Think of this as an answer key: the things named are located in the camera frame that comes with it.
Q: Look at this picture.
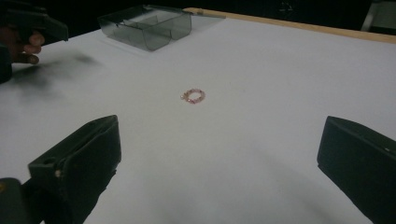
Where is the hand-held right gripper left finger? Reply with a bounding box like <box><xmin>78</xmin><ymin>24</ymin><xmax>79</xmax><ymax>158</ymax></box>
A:
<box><xmin>27</xmin><ymin>114</ymin><xmax>122</xmax><ymax>224</ymax></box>

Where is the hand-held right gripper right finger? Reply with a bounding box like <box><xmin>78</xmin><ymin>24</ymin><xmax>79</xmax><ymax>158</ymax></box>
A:
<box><xmin>317</xmin><ymin>116</ymin><xmax>396</xmax><ymax>224</ymax></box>

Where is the clear plastic compartment box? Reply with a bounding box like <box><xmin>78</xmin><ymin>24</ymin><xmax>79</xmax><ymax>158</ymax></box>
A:
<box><xmin>97</xmin><ymin>4</ymin><xmax>226</xmax><ymax>52</ymax></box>

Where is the pink beaded bracelet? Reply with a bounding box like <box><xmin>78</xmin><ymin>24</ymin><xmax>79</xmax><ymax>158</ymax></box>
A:
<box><xmin>179</xmin><ymin>88</ymin><xmax>206</xmax><ymax>105</ymax></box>

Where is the white stand in background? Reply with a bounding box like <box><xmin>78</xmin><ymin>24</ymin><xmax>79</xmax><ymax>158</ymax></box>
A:
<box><xmin>360</xmin><ymin>0</ymin><xmax>396</xmax><ymax>32</ymax></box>

